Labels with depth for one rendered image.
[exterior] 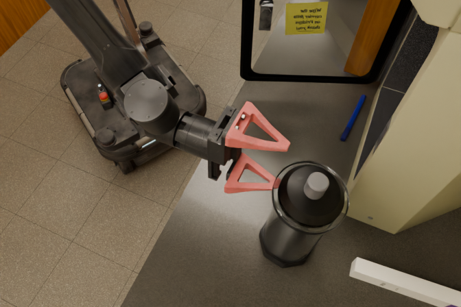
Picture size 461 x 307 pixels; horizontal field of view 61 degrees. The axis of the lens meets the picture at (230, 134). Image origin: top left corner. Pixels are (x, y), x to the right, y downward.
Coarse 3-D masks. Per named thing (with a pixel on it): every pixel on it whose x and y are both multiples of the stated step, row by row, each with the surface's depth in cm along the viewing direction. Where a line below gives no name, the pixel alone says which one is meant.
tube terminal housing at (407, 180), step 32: (448, 32) 39; (448, 64) 41; (416, 96) 46; (448, 96) 44; (416, 128) 50; (448, 128) 48; (384, 160) 58; (416, 160) 55; (448, 160) 53; (352, 192) 69; (384, 192) 65; (416, 192) 61; (448, 192) 61; (384, 224) 74; (416, 224) 75
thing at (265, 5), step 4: (264, 4) 71; (268, 4) 70; (272, 4) 70; (264, 8) 70; (268, 8) 70; (272, 8) 71; (260, 12) 71; (264, 12) 71; (268, 12) 71; (260, 16) 72; (264, 16) 72; (268, 16) 72; (260, 20) 73; (264, 20) 73; (268, 20) 73; (260, 24) 74; (264, 24) 74; (268, 24) 74; (260, 28) 75; (264, 28) 74; (268, 28) 74
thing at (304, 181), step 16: (288, 176) 55; (304, 176) 55; (320, 176) 52; (288, 192) 54; (304, 192) 54; (320, 192) 51; (336, 192) 54; (288, 208) 53; (304, 208) 53; (320, 208) 53; (336, 208) 53; (320, 224) 53
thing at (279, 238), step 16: (304, 160) 58; (336, 176) 57; (272, 192) 55; (272, 208) 60; (272, 224) 62; (304, 224) 53; (336, 224) 53; (272, 240) 65; (288, 240) 60; (304, 240) 58; (288, 256) 67; (304, 256) 69
